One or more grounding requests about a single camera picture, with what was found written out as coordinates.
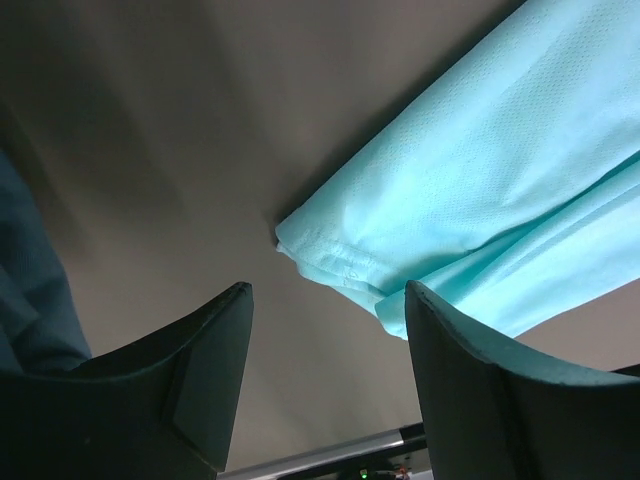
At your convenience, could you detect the turquoise t-shirt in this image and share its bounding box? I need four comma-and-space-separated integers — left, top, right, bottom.
275, 0, 639, 338

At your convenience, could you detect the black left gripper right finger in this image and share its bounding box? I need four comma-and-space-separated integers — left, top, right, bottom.
405, 281, 639, 479

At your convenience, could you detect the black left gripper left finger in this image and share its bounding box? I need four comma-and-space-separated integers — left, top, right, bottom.
1, 282, 254, 479

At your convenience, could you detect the aluminium frame front rail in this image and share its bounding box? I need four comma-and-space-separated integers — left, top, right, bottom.
218, 423, 433, 479

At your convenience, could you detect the folded blue t-shirt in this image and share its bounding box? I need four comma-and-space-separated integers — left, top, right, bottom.
1, 154, 91, 374

